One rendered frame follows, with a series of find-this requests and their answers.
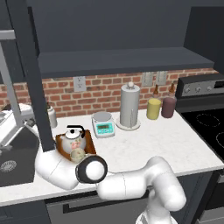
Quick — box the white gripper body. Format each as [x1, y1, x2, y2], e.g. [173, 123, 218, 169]
[0, 103, 37, 147]

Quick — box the grey-framed dark cabinet door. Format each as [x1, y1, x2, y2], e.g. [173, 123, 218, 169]
[0, 29, 25, 127]

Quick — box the dark grey cabinet door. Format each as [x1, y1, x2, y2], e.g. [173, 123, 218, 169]
[5, 0, 57, 153]

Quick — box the white floral kettle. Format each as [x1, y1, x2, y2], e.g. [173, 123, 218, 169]
[62, 124, 88, 154]

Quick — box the pale floral mug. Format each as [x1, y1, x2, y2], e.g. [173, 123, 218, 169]
[69, 147, 88, 164]

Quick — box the brown wooden tray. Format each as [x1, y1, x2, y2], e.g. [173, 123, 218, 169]
[54, 129, 97, 163]

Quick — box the dark sink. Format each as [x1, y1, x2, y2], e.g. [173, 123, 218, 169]
[0, 125, 40, 188]

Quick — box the silver shaker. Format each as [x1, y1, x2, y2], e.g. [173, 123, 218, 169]
[47, 105, 59, 130]

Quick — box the teal kitchen scale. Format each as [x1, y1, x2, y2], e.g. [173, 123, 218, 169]
[91, 111, 116, 139]

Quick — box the grey drawer front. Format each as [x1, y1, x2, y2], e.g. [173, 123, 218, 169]
[45, 188, 153, 224]

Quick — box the paper towel holder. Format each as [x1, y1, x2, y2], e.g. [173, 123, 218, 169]
[115, 81, 142, 131]

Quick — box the yellow canister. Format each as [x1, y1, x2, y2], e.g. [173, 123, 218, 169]
[146, 98, 163, 121]

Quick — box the brown bottle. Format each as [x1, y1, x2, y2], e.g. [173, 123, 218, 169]
[168, 82, 177, 99]
[152, 84, 161, 100]

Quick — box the maroon canister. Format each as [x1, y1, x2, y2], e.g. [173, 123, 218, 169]
[161, 96, 178, 119]

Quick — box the black stove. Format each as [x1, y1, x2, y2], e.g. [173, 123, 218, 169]
[174, 73, 224, 224]

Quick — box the grey wall outlet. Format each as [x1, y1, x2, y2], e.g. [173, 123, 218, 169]
[73, 76, 88, 93]
[142, 72, 155, 88]
[156, 70, 169, 87]

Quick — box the black drawer handle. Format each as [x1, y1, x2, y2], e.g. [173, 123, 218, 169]
[62, 193, 118, 214]

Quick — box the dark grey wall cabinet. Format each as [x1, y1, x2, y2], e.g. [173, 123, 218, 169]
[29, 0, 215, 79]

